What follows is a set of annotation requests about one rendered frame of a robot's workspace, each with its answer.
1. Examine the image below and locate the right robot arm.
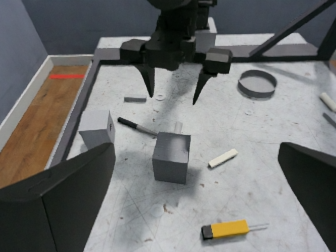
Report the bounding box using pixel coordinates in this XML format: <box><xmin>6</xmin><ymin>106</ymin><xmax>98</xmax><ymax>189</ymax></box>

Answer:
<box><xmin>146</xmin><ymin>0</ymin><xmax>218</xmax><ymax>72</ymax></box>

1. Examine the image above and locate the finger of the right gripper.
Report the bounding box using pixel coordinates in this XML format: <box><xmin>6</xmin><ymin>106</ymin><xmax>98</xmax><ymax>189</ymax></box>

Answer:
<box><xmin>193</xmin><ymin>67</ymin><xmax>218</xmax><ymax>106</ymax></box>
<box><xmin>129</xmin><ymin>62</ymin><xmax>155</xmax><ymax>98</ymax></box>

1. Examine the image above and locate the cream rectangular bar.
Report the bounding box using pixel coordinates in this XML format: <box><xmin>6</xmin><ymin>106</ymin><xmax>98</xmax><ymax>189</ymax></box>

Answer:
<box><xmin>208</xmin><ymin>149</ymin><xmax>238</xmax><ymax>168</ymax></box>

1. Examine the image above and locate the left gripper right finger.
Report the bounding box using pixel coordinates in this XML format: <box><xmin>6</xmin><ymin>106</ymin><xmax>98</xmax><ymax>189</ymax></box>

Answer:
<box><xmin>277</xmin><ymin>142</ymin><xmax>336</xmax><ymax>252</ymax></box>

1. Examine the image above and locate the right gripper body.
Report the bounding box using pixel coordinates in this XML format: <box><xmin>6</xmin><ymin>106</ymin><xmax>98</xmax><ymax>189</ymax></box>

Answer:
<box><xmin>119</xmin><ymin>9</ymin><xmax>233</xmax><ymax>75</ymax></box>

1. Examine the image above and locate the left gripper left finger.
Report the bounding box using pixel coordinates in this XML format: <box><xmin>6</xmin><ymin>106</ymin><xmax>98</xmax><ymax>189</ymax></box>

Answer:
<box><xmin>0</xmin><ymin>142</ymin><xmax>116</xmax><ymax>252</ymax></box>

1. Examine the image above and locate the black and grey tapered pin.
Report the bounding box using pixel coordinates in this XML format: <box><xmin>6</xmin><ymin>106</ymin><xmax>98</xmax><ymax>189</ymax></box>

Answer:
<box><xmin>117</xmin><ymin>117</ymin><xmax>158</xmax><ymax>136</ymax></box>

